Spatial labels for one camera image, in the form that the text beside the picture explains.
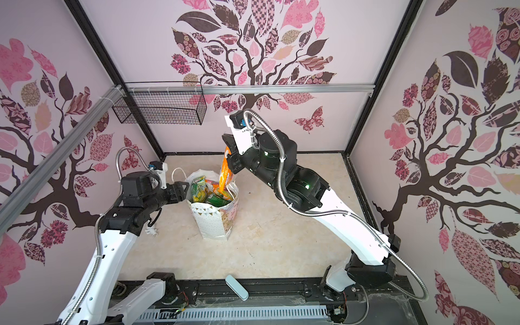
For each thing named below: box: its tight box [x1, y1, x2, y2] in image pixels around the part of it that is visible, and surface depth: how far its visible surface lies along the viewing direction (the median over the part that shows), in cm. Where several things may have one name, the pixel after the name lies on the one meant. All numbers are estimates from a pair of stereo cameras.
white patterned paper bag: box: [171, 167, 240, 241], surface depth 77 cm
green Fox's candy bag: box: [190, 175, 208, 203], surface depth 83 cm
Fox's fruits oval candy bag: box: [205, 179, 234, 202], surface depth 83 cm
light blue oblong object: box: [224, 274, 250, 302], surface depth 73 cm
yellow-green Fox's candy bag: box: [205, 192, 233, 208], surface depth 84 cm
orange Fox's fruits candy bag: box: [219, 146, 234, 192], surface depth 54 cm
